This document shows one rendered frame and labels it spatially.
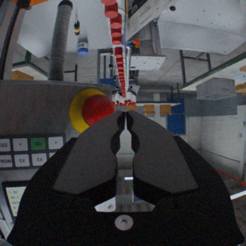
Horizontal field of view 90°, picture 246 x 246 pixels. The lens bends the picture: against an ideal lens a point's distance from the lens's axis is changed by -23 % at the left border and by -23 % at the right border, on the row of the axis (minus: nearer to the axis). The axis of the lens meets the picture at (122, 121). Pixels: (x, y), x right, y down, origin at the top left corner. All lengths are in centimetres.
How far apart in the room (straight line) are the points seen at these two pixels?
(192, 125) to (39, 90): 852
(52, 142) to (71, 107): 5
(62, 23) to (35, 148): 24
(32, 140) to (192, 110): 853
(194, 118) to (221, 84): 657
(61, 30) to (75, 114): 19
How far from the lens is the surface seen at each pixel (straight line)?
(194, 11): 75
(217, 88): 215
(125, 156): 788
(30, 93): 19
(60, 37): 32
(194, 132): 868
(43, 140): 18
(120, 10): 45
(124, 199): 462
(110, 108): 18
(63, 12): 35
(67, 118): 19
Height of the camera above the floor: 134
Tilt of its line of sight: level
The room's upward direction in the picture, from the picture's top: 179 degrees clockwise
